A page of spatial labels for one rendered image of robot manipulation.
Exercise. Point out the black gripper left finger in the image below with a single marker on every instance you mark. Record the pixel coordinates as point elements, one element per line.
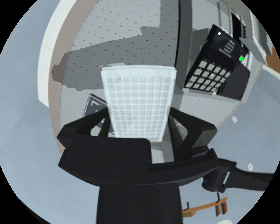
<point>86,124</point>

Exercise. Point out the white multi-well plate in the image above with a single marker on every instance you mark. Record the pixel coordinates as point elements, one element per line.
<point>143,110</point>

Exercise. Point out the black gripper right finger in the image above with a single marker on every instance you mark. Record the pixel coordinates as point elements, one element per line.
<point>200,133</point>

